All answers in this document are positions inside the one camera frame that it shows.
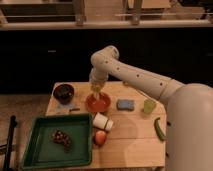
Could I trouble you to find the yellow banana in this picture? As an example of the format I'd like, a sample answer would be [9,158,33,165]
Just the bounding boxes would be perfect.
[91,84,102,100]

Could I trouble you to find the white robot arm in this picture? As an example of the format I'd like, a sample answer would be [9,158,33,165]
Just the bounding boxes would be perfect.
[90,46,213,171]

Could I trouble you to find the red bowl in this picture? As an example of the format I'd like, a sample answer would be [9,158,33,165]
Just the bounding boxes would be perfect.
[85,93,111,113]

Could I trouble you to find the dark brown bowl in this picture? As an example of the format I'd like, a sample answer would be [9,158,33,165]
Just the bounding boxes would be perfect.
[53,84,74,104]

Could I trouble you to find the blue sponge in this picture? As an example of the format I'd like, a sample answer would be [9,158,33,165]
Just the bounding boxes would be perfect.
[116,99,134,111]

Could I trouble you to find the grey cloth with dark item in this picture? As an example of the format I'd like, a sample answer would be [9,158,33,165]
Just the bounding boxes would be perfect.
[55,103,80,114]

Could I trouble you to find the yellow-green cup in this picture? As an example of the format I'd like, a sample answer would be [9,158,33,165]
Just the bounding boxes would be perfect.
[143,99,156,114]

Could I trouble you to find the red apple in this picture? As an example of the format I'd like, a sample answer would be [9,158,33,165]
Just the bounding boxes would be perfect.
[94,131,107,146]

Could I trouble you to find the bunch of dark grapes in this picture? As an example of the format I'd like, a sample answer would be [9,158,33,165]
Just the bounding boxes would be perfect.
[52,130,71,152]

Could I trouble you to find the green plastic tray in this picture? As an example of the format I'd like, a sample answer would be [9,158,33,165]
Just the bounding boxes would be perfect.
[21,114,93,170]

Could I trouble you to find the green cucumber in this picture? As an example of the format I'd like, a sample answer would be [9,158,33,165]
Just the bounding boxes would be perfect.
[154,118,166,142]

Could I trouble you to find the black stand pole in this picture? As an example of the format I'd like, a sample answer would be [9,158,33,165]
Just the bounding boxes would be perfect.
[3,115,17,171]

